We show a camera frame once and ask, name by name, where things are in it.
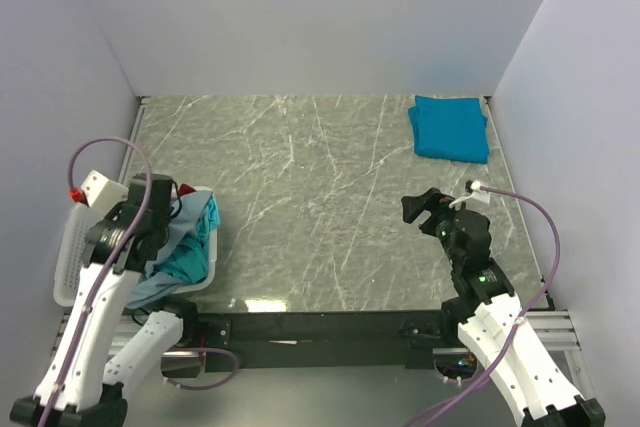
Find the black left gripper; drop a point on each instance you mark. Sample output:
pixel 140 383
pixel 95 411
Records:
pixel 163 217

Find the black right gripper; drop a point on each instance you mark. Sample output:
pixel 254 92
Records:
pixel 435 214

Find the grey-blue t-shirt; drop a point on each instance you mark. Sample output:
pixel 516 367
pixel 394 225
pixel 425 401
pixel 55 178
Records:
pixel 145 292

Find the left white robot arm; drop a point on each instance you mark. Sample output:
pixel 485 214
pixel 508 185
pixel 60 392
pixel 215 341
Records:
pixel 85 385

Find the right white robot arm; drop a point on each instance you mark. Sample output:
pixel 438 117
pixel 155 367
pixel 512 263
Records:
pixel 490 320

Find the teal t-shirt in basket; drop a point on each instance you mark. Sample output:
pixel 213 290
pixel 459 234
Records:
pixel 189 256

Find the dark red t-shirt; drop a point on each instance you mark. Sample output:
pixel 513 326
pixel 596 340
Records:
pixel 185 189

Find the white plastic laundry basket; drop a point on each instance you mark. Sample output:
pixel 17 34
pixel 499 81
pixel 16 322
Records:
pixel 66 277

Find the folded teal t-shirt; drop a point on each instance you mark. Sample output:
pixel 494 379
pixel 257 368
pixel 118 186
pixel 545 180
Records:
pixel 450 129

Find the black base crossbar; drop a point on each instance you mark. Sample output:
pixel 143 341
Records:
pixel 451 361

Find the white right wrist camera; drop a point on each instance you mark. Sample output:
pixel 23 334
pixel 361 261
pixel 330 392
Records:
pixel 475 196

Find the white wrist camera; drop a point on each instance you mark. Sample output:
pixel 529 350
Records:
pixel 99 192
pixel 475 196

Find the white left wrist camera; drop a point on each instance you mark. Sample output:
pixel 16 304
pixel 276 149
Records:
pixel 99 192

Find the aluminium frame rail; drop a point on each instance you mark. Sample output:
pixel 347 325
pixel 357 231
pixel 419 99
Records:
pixel 554 328

